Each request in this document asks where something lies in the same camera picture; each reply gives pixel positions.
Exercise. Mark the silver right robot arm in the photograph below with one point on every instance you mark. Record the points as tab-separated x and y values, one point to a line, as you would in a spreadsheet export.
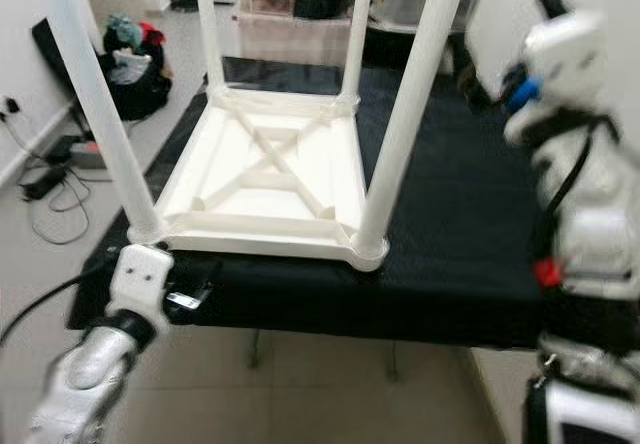
595	224

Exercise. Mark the open black suitcase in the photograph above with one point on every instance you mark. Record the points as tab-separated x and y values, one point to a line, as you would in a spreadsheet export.
60	54

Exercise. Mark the grey metal table leg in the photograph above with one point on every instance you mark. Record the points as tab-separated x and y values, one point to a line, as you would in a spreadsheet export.
394	364
254	349

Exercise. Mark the clear plastic storage box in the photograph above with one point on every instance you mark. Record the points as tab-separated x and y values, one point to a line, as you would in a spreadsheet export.
405	2

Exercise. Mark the black charger brick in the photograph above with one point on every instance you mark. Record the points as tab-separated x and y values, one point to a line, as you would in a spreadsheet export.
63	149

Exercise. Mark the black power strip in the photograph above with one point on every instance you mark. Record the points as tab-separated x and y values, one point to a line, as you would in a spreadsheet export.
43	184

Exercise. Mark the teal stuffed toy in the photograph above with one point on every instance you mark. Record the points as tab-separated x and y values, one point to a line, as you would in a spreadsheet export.
122	32

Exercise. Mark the black tablecloth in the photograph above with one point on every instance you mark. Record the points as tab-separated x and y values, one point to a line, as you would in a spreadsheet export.
460	224

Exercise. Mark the grey box with red button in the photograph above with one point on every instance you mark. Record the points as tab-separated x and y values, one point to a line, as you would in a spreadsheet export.
90	155

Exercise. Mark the white plastic bag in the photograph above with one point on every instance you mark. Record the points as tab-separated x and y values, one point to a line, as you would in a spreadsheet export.
135	64

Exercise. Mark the red stuffed toy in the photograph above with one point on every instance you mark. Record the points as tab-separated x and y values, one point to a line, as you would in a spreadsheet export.
153	34

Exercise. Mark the beige cloth covered bench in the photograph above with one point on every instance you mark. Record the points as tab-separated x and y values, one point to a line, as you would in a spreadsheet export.
285	39

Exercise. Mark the black round floor device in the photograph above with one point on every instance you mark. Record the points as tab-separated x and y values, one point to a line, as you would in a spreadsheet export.
186	4

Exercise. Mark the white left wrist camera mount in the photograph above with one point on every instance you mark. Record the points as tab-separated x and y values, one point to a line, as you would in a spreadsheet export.
140	279

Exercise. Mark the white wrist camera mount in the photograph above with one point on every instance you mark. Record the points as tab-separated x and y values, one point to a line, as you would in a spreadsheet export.
140	279
560	54

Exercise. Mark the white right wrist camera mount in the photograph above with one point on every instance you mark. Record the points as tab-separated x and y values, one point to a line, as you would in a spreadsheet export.
560	54

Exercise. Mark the black wall plug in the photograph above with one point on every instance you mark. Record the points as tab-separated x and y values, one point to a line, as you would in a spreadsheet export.
12	106

